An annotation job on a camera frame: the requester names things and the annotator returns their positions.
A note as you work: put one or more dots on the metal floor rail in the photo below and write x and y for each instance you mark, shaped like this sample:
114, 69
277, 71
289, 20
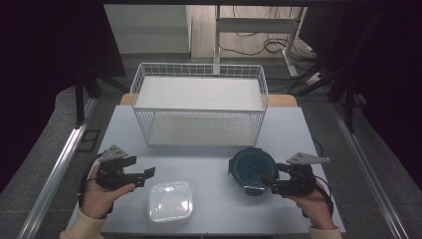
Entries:
361, 159
58, 166

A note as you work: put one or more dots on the person's right hand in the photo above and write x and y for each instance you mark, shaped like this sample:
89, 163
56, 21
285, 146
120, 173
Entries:
316, 209

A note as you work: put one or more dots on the person's left hand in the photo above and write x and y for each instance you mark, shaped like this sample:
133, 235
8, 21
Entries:
96, 202

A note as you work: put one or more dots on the white square lidded container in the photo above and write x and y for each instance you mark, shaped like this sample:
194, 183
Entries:
170, 200

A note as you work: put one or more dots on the light wooden table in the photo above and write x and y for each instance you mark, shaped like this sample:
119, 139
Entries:
285, 100

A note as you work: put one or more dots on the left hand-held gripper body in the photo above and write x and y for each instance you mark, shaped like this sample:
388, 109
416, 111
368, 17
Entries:
111, 174

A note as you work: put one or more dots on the dark curtain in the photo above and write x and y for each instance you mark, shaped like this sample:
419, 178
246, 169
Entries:
36, 83
391, 83

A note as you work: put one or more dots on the white metal desk frame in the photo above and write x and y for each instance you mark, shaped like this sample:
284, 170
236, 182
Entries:
255, 25

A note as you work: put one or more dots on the black floor bracket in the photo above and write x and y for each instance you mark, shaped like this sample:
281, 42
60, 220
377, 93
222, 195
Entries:
89, 141

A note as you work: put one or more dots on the dark blue round container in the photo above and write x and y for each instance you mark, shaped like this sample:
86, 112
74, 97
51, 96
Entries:
252, 167

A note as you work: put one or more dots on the black metal stand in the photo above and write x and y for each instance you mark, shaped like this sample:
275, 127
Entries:
348, 99
79, 99

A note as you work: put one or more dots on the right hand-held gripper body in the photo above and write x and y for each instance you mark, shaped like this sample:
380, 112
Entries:
300, 181

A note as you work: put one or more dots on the white panel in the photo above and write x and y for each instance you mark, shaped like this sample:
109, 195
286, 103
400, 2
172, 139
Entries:
146, 28

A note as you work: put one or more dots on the white power strip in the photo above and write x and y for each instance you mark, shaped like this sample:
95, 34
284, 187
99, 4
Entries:
313, 78

